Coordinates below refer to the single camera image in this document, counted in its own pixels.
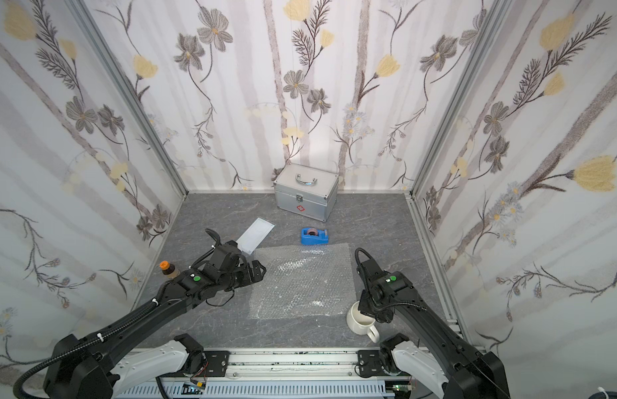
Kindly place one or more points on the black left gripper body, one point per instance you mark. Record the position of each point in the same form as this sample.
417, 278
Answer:
246, 272

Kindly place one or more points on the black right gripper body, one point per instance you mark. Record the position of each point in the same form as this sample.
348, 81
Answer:
367, 303

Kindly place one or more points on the white ceramic mug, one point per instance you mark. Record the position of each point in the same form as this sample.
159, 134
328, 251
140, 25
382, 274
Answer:
361, 324

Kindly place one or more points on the clear bubble wrap sheet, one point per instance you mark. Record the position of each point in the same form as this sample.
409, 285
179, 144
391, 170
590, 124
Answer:
303, 281

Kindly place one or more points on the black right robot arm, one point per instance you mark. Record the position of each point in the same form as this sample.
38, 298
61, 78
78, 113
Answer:
453, 368

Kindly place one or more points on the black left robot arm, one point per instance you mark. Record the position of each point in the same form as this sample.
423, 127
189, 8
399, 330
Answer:
90, 367

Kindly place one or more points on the white plastic pouch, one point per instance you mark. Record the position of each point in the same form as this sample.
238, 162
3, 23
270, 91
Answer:
254, 236

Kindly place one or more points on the small orange-capped brown bottle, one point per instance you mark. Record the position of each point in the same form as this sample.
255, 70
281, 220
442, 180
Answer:
169, 270

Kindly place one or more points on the blue tape dispenser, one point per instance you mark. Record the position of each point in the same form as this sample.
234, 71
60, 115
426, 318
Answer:
314, 236

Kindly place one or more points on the silver aluminium first-aid case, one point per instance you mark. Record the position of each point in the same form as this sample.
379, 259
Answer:
306, 191

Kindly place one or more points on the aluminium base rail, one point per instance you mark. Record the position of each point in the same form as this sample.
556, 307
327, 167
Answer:
321, 364

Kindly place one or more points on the white slotted cable duct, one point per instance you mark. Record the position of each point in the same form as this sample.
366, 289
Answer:
261, 389

